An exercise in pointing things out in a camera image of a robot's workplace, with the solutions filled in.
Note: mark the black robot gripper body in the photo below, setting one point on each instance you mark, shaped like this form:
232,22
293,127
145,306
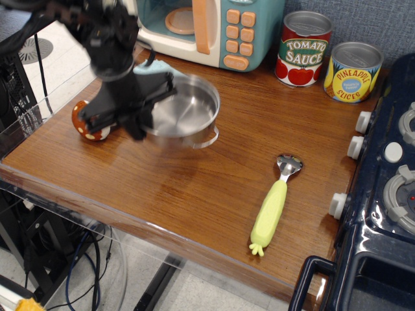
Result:
125,96

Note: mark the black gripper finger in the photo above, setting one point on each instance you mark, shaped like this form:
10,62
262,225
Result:
131,126
145,118

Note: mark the stainless steel pot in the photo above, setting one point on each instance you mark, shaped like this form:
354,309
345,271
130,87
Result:
187,118

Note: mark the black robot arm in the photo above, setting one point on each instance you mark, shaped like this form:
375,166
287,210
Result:
108,32

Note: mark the plush brown mushroom toy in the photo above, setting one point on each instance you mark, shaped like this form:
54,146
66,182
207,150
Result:
81,128

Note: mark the light blue folded cloth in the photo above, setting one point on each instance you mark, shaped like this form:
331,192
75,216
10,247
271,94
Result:
157,66

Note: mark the clear acrylic table guard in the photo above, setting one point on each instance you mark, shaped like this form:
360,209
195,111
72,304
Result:
200,204

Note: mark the toy microwave teal and cream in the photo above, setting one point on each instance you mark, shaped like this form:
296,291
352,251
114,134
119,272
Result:
233,35

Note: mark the tomato sauce can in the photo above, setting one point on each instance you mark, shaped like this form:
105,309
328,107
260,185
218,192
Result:
304,42

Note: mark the pineapple slices can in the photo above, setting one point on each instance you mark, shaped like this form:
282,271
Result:
352,71

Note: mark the dark blue toy stove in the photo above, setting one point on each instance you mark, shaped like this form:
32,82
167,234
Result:
373,267

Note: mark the black metal frame stand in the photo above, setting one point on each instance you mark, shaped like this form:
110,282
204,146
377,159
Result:
46,245

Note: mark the spoon with yellow-green handle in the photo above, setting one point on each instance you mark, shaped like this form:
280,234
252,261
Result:
271,210

